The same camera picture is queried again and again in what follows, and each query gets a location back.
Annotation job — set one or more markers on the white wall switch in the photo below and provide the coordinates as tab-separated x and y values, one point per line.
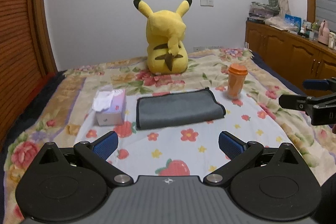
207	3

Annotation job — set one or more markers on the purple and grey towel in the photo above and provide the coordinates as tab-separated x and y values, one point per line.
178	109

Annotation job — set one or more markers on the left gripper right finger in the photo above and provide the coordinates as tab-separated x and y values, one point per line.
242	156

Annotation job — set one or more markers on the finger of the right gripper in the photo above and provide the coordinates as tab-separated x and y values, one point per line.
321	110
324	85

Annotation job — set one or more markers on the yellow Pikachu plush toy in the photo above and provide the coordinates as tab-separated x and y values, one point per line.
165	32

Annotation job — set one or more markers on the purple tissue box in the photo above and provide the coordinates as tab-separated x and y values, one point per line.
109	106

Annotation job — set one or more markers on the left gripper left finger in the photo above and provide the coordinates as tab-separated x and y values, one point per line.
94	157

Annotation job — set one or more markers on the white floral cloth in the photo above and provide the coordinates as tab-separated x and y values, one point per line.
190	149

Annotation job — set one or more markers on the beige floral bedspread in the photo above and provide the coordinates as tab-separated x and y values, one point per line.
61	114

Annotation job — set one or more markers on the wooden sideboard cabinet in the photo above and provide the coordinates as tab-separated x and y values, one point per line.
291	56

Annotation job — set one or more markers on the blue box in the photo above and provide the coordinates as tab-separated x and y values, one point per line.
294	22

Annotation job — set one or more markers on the wooden headboard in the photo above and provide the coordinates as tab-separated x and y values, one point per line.
27	61

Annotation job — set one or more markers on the pink bottle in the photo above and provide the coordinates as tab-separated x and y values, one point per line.
323	33

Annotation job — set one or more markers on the stack of magazines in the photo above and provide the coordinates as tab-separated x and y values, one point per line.
259	12

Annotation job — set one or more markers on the orange lidded cup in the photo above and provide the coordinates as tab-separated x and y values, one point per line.
236	77

